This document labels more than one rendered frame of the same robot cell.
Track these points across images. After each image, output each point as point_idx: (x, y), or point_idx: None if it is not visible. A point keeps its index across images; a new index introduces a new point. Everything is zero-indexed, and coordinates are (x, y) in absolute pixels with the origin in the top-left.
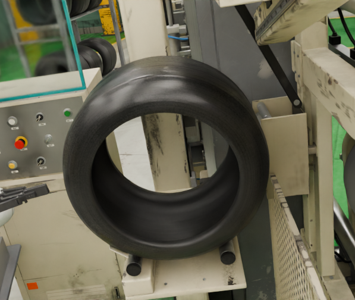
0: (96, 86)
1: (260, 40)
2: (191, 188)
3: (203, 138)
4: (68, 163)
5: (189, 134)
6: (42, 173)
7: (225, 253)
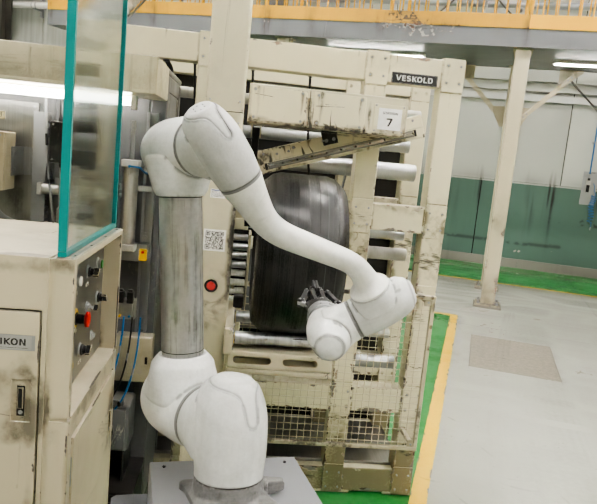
0: (296, 190)
1: (278, 169)
2: (249, 300)
3: (148, 284)
4: (345, 244)
5: None
6: (77, 372)
7: None
